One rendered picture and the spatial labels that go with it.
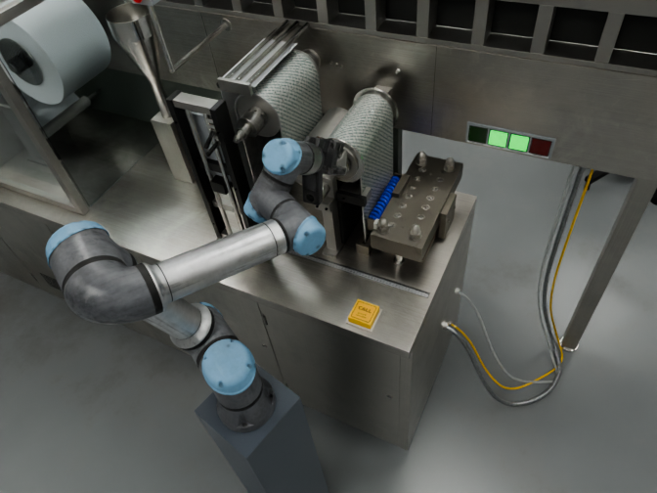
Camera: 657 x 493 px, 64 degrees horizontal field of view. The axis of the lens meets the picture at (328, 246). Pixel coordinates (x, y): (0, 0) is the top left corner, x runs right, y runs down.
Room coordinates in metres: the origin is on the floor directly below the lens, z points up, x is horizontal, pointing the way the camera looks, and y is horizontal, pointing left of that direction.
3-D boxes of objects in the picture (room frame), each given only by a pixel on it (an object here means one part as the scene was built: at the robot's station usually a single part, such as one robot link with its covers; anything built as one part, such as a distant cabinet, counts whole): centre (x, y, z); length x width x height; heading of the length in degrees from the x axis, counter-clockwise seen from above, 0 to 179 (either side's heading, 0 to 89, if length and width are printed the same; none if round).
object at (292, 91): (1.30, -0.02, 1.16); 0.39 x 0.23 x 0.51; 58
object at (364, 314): (0.85, -0.07, 0.91); 0.07 x 0.07 x 0.02; 58
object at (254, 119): (1.24, 0.16, 1.34); 0.06 x 0.06 x 0.06; 58
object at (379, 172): (1.20, -0.18, 1.11); 0.23 x 0.01 x 0.18; 148
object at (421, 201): (1.17, -0.30, 1.00); 0.40 x 0.16 x 0.06; 148
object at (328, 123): (1.30, -0.03, 1.18); 0.26 x 0.12 x 0.12; 148
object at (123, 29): (1.60, 0.49, 1.50); 0.14 x 0.14 x 0.06
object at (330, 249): (1.11, -0.01, 1.05); 0.06 x 0.05 x 0.31; 148
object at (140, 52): (1.60, 0.49, 1.19); 0.14 x 0.14 x 0.57
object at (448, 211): (1.13, -0.39, 0.97); 0.10 x 0.03 x 0.11; 148
